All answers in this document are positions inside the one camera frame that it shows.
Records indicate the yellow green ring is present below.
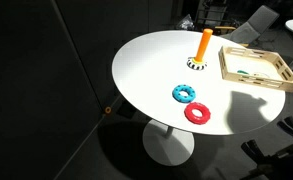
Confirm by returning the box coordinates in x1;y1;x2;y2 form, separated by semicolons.
191;57;207;65

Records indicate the white round table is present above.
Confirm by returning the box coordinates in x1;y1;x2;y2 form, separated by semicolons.
112;30;285;166

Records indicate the grey chair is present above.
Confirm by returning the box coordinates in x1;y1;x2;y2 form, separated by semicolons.
222;5;279;44

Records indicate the wooden tray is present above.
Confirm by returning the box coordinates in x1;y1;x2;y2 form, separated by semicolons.
219;46;293;92

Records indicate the black clamp equipment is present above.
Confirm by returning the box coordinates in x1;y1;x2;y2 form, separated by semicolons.
240;116;293;180

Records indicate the blue studded ring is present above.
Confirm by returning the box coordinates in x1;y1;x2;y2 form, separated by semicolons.
171;83;197;104

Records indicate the red ring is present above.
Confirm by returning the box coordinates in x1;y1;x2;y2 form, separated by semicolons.
183;101;212;126

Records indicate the orange ring toss peg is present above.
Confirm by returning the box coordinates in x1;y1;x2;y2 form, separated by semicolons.
195;28;213;63

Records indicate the white ring in tray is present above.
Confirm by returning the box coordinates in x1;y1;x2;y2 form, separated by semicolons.
252;71;271;80

